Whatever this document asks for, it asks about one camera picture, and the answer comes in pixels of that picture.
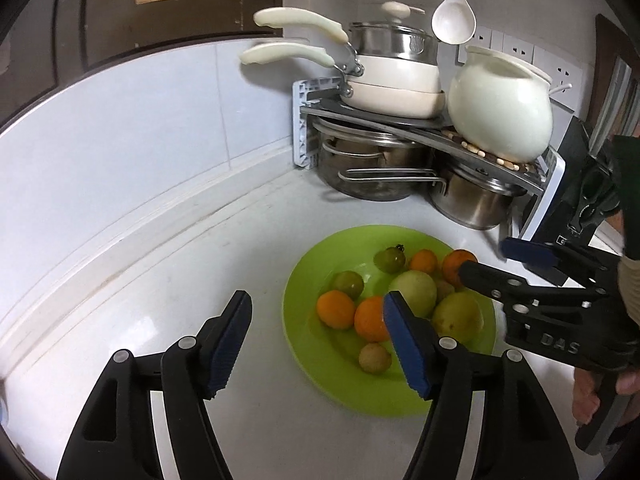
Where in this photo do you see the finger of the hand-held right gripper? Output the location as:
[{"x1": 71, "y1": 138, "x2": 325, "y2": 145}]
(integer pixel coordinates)
[
  {"x1": 459, "y1": 260, "x2": 608, "y2": 311},
  {"x1": 501, "y1": 237, "x2": 621, "y2": 288}
]

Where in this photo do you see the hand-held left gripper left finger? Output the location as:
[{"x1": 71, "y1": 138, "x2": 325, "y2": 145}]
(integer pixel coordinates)
[{"x1": 56, "y1": 290, "x2": 253, "y2": 480}]

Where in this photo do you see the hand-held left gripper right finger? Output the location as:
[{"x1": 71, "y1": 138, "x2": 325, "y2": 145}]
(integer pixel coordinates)
[{"x1": 382, "y1": 291, "x2": 581, "y2": 480}]

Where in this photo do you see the orange mandarin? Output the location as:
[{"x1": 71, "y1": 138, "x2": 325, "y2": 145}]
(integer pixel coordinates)
[
  {"x1": 316, "y1": 290, "x2": 357, "y2": 330},
  {"x1": 354, "y1": 296, "x2": 392, "y2": 343},
  {"x1": 441, "y1": 250, "x2": 478, "y2": 286},
  {"x1": 410, "y1": 250, "x2": 438, "y2": 275}
]

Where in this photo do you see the large pale green fruit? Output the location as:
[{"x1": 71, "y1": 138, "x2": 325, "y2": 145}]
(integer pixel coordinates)
[{"x1": 389, "y1": 270, "x2": 439, "y2": 318}]

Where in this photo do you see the green plastic plate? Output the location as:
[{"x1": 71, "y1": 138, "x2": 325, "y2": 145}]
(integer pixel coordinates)
[{"x1": 282, "y1": 226, "x2": 497, "y2": 417}]

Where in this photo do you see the green tomato with stem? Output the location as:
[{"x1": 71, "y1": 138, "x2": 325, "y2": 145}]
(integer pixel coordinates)
[{"x1": 375, "y1": 243, "x2": 407, "y2": 274}]

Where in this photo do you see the person's right forearm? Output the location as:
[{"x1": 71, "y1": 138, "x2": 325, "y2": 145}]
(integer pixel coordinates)
[{"x1": 617, "y1": 255, "x2": 640, "y2": 312}]

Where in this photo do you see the person's right hand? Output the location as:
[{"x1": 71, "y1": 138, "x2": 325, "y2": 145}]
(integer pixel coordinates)
[{"x1": 572, "y1": 365, "x2": 640, "y2": 428}]

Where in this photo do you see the small brown round fruit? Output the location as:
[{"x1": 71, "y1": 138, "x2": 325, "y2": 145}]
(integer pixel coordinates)
[{"x1": 358, "y1": 342, "x2": 392, "y2": 374}]

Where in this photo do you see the large yellow-green fruit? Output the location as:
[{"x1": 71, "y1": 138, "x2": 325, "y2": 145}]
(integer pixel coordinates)
[{"x1": 431, "y1": 291, "x2": 485, "y2": 346}]

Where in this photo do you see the small steel pot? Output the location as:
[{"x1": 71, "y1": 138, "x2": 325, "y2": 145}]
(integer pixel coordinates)
[{"x1": 430, "y1": 157, "x2": 526, "y2": 231}]

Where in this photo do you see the black knife block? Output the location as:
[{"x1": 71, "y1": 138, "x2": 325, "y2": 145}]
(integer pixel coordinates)
[{"x1": 532, "y1": 115, "x2": 601, "y2": 286}]

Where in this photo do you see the wooden bead trivet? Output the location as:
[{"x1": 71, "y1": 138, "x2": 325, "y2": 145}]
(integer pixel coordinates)
[{"x1": 442, "y1": 127, "x2": 538, "y2": 173}]

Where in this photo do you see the white ceramic pot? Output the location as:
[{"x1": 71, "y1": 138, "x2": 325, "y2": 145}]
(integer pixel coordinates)
[{"x1": 446, "y1": 45, "x2": 573, "y2": 163}]

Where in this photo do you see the large steel pot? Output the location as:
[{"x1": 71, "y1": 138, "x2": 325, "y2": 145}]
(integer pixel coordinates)
[{"x1": 317, "y1": 132, "x2": 446, "y2": 202}]

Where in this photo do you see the grey corner pot rack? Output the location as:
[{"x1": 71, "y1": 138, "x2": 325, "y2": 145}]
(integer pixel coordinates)
[{"x1": 291, "y1": 76, "x2": 566, "y2": 241}]

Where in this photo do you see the cream frying pan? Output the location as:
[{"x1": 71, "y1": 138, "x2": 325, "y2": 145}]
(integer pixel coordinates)
[{"x1": 240, "y1": 42, "x2": 447, "y2": 118}]

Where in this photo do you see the cream saucepan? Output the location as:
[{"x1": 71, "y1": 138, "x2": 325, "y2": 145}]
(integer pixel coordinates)
[{"x1": 254, "y1": 7, "x2": 441, "y2": 93}]

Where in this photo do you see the brown wooden board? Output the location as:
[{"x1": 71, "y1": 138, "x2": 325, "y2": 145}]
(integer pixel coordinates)
[{"x1": 595, "y1": 12, "x2": 640, "y2": 141}]

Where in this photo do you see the white plastic ladle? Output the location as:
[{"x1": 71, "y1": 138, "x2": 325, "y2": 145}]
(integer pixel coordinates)
[{"x1": 431, "y1": 0, "x2": 476, "y2": 45}]

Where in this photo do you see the steel pot with lid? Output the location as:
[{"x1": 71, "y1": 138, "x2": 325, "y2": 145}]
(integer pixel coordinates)
[{"x1": 349, "y1": 22, "x2": 438, "y2": 61}]

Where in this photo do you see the steel-handled knife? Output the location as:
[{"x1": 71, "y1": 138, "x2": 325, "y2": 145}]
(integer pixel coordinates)
[
  {"x1": 607, "y1": 72, "x2": 635, "y2": 138},
  {"x1": 590, "y1": 57, "x2": 623, "y2": 153}
]

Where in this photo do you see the white wall socket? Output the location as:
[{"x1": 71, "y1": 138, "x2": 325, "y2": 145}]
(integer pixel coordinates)
[
  {"x1": 457, "y1": 25, "x2": 493, "y2": 63},
  {"x1": 532, "y1": 45, "x2": 583, "y2": 108},
  {"x1": 500, "y1": 34, "x2": 536, "y2": 63}
]

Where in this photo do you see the brown wooden window frame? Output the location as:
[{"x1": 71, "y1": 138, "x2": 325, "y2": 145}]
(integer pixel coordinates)
[{"x1": 0, "y1": 0, "x2": 286, "y2": 126}]

